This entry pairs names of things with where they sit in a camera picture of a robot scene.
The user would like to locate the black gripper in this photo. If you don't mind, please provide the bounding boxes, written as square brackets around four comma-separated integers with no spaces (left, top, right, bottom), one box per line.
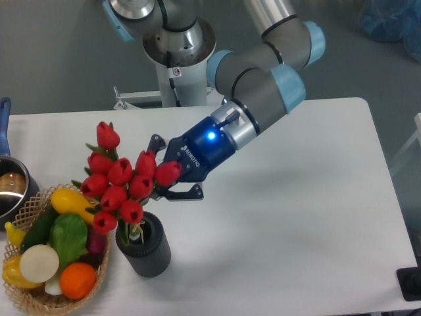
[147,117,235,201]

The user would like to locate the red tulip bouquet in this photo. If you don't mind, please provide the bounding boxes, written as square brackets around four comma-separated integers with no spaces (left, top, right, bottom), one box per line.
[72,122,182,246]

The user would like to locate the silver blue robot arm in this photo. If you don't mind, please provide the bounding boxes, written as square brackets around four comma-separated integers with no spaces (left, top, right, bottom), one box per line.
[103,1,326,200]

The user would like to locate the dark grey ribbed vase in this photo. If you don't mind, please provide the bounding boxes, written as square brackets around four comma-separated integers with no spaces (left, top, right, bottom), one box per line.
[116,212,171,278]

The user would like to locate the purple red onion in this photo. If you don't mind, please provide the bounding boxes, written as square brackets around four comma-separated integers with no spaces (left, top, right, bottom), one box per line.
[86,226,107,254]

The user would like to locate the yellow squash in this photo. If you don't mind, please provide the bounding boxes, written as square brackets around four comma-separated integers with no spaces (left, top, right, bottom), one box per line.
[50,188,98,225]

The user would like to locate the green lettuce leaf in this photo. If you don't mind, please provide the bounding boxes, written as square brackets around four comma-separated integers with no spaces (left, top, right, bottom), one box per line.
[49,213,88,273]

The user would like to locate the orange fruit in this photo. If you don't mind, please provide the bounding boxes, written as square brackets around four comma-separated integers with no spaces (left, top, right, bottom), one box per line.
[60,263,96,300]

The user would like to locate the green cucumber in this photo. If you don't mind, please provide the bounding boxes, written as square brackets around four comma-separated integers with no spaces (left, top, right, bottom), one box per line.
[20,205,59,253]

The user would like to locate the white round onion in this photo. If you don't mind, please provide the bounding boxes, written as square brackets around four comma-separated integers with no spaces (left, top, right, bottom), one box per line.
[19,244,59,283]

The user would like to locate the white leek stalk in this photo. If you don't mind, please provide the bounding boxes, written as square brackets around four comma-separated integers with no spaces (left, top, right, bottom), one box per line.
[44,273,62,296]

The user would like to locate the yellow banana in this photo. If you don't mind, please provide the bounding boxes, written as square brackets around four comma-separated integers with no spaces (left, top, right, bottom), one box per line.
[4,221,26,248]

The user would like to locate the woven wicker basket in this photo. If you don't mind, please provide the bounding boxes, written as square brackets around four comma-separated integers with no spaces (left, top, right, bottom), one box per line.
[1,184,111,315]

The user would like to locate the yellow bell pepper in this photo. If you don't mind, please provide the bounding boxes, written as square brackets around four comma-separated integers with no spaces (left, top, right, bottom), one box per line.
[3,255,42,289]

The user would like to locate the blue plastic bag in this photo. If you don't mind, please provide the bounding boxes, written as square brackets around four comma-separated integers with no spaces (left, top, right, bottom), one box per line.
[358,1,420,62]

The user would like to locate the black device at edge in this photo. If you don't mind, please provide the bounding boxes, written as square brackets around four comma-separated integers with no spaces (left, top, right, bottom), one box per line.
[396,267,420,302]

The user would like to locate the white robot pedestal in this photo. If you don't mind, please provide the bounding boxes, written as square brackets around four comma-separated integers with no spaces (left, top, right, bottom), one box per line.
[112,16,234,111]

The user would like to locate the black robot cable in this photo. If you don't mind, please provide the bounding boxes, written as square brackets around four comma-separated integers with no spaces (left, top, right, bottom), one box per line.
[165,51,182,107]

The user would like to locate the blue handled saucepan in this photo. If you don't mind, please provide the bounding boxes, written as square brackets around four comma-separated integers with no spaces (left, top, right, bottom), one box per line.
[1,97,39,232]

